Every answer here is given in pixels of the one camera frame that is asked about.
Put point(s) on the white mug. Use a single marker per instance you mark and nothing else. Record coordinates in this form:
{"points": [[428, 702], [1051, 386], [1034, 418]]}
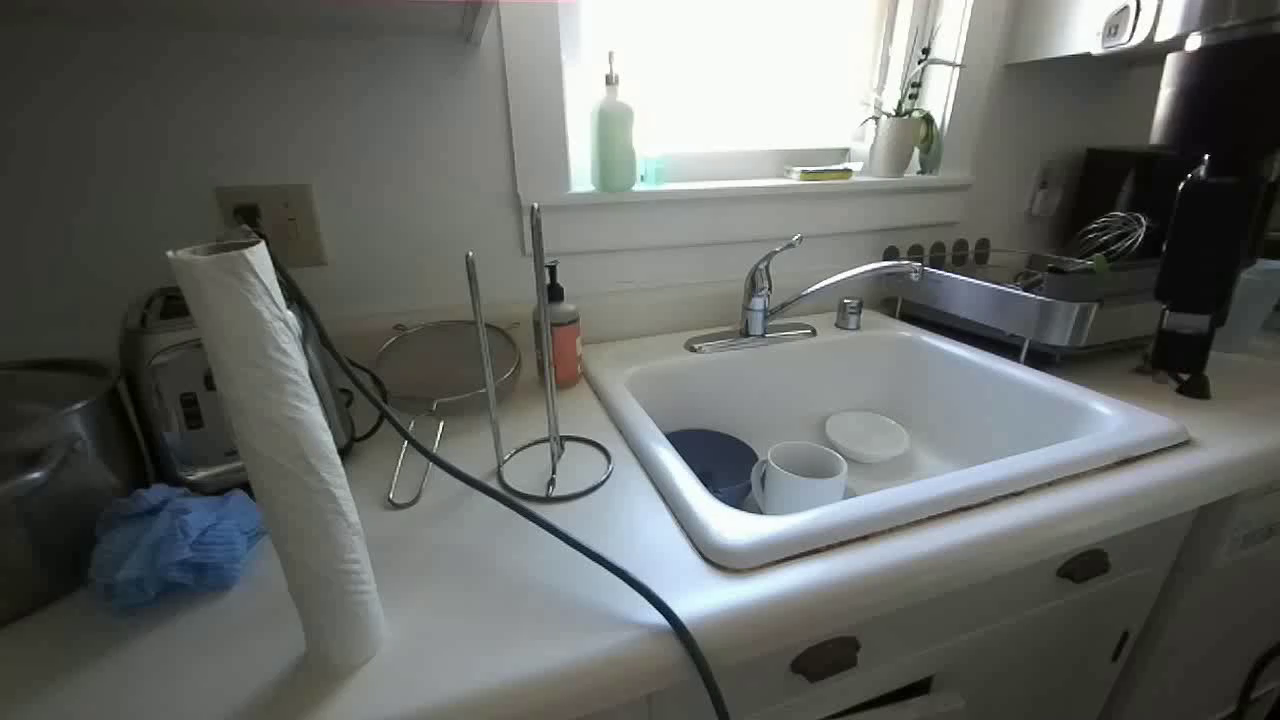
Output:
{"points": [[796, 477]]}

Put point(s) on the metal dish rack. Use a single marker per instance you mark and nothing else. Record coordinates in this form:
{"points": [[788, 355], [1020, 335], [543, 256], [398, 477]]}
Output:
{"points": [[1051, 305]]}

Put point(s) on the cabinet drawer handle left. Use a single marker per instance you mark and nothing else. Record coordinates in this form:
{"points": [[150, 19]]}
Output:
{"points": [[831, 659]]}

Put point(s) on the white sink basin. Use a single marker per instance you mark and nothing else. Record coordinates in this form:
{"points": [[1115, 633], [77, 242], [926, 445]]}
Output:
{"points": [[923, 426]]}

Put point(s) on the metal mesh strainer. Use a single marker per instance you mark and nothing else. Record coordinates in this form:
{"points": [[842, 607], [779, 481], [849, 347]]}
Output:
{"points": [[428, 372]]}

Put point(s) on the cabinet drawer handle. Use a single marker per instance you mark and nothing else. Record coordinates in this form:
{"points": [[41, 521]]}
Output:
{"points": [[1084, 565], [831, 659]]}

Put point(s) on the metal pot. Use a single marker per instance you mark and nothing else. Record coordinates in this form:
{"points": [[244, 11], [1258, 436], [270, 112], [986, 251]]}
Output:
{"points": [[64, 454]]}

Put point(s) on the cabinet drawer handle right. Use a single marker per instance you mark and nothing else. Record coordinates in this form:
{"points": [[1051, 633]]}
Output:
{"points": [[1084, 565]]}

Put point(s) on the green dish soap bottle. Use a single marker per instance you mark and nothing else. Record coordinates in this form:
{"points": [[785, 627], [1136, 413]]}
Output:
{"points": [[613, 151]]}

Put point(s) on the potted plant in white pot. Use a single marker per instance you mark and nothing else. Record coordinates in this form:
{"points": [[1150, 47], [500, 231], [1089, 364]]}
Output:
{"points": [[904, 136]]}

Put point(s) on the chrome sink sprayer cap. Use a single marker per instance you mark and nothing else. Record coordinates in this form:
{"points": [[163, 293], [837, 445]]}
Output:
{"points": [[849, 314]]}

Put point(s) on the blue bowl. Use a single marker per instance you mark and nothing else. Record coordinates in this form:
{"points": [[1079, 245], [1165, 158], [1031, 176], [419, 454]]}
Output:
{"points": [[716, 461]]}

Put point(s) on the orange soap pump bottle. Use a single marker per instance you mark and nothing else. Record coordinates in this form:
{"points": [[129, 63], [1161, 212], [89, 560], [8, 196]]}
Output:
{"points": [[562, 330]]}

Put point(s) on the wall power outlet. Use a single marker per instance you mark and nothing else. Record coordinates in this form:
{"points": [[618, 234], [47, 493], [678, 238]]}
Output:
{"points": [[287, 217]]}

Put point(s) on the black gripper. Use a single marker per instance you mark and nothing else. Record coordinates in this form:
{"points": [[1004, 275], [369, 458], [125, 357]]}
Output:
{"points": [[1202, 256]]}

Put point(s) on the yellow green sponge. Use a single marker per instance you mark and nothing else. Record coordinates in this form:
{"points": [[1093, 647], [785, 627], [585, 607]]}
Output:
{"points": [[820, 174]]}

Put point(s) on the blue cloth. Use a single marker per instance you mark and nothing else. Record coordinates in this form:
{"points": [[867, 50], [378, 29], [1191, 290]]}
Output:
{"points": [[169, 540]]}

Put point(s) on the metal paper towel holder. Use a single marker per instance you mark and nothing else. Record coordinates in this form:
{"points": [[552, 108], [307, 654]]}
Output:
{"points": [[552, 464]]}

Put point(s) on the silver toaster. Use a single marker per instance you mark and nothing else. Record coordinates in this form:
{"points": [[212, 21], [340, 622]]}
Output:
{"points": [[174, 393]]}

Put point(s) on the white paper towel roll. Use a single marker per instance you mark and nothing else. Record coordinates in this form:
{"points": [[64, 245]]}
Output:
{"points": [[283, 435]]}

